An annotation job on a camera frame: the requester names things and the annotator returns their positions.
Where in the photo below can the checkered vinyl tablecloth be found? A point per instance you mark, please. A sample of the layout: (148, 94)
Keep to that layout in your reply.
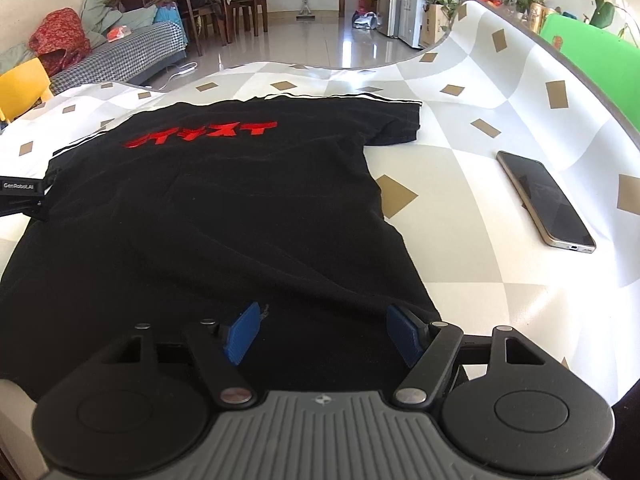
(475, 310)

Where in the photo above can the black t-shirt with red print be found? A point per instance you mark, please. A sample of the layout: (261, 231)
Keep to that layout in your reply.
(225, 200)

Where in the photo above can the teal cushion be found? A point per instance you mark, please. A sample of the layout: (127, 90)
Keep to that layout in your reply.
(95, 10)

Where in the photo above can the yellow plastic chair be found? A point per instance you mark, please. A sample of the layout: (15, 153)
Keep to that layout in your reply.
(22, 90)

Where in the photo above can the orange tissue pack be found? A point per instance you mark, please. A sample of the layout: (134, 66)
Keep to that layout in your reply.
(118, 33)

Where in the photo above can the gold drink can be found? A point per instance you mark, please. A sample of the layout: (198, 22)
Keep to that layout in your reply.
(542, 17)

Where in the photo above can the white power strip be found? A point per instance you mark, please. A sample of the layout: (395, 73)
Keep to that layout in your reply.
(190, 66)

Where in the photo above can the red patterned cloth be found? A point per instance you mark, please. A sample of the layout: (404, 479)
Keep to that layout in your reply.
(57, 40)

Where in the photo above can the houndstooth sofa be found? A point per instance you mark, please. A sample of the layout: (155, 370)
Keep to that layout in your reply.
(125, 52)

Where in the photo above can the green board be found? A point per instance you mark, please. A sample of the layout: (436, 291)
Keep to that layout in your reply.
(590, 60)

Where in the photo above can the grey green blanket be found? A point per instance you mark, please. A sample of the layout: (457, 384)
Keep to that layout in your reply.
(15, 60)

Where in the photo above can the plastic bag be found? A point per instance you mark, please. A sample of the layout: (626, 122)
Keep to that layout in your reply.
(366, 20)

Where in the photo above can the smartphone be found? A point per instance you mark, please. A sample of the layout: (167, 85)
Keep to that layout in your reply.
(545, 200)

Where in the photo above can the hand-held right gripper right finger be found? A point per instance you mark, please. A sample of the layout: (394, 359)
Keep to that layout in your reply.
(405, 332)

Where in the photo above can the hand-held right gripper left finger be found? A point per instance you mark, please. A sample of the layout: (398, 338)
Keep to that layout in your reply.
(242, 332)

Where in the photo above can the cardboard box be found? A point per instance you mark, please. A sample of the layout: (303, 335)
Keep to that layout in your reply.
(434, 25)

